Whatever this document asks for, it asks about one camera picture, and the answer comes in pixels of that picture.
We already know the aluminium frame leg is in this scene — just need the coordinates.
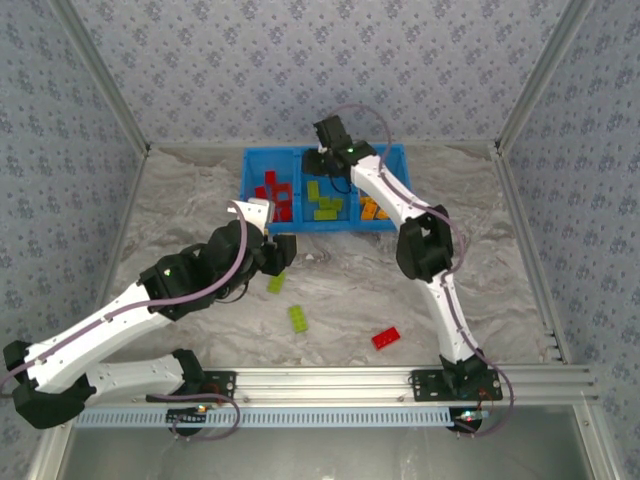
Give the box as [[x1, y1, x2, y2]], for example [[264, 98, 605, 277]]
[[572, 404, 624, 480], [27, 424, 76, 480]]

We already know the long aluminium mounting rail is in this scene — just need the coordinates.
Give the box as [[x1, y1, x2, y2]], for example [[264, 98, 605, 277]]
[[55, 364, 600, 405]]

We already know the aluminium frame post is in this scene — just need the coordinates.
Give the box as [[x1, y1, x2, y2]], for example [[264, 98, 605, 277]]
[[494, 0, 596, 151], [48, 0, 153, 154]]

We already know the grey metal panel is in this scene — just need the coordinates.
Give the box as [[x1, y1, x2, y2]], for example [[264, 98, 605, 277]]
[[64, 427, 591, 480]]

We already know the aluminium side rail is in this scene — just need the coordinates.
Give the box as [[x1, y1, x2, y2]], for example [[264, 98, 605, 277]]
[[92, 147, 151, 321], [492, 144, 574, 366]]

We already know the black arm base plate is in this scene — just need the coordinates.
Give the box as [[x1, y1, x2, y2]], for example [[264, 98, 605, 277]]
[[410, 369, 503, 403], [145, 369, 238, 403]]

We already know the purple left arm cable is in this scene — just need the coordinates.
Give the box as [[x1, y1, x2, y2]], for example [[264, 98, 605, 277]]
[[0, 199, 251, 444]]

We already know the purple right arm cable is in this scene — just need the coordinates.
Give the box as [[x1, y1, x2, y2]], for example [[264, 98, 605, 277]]
[[332, 103, 516, 439]]

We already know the small controller board with LED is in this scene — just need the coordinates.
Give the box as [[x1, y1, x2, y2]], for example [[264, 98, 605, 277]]
[[166, 405, 210, 427], [448, 407, 494, 432]]

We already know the slotted pale blue cable duct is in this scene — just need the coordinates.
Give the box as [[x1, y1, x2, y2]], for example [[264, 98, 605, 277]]
[[73, 407, 457, 429]]

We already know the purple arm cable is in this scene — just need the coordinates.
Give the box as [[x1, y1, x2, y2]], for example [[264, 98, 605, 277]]
[[332, 103, 516, 439], [0, 199, 251, 444]]

